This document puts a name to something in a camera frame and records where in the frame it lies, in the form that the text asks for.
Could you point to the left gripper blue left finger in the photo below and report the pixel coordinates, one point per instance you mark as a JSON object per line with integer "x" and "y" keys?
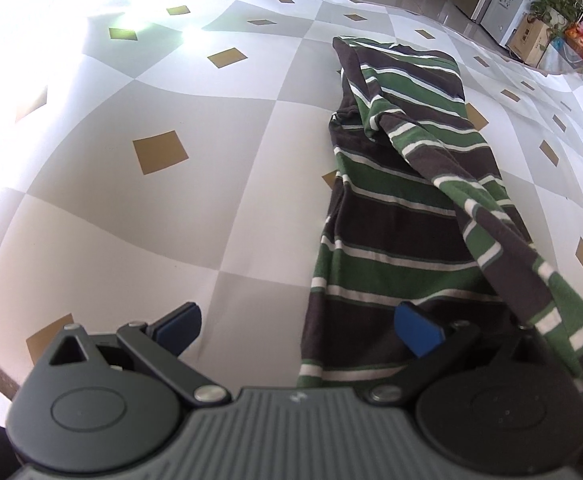
{"x": 155, "y": 350}

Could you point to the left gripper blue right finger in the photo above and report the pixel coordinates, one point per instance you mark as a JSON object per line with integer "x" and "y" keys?
{"x": 435, "y": 346}

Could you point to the green brown striped shirt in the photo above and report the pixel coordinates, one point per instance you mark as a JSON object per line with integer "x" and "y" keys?
{"x": 419, "y": 213}

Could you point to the brown cardboard box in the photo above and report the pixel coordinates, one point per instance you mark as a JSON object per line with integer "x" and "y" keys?
{"x": 529, "y": 41}

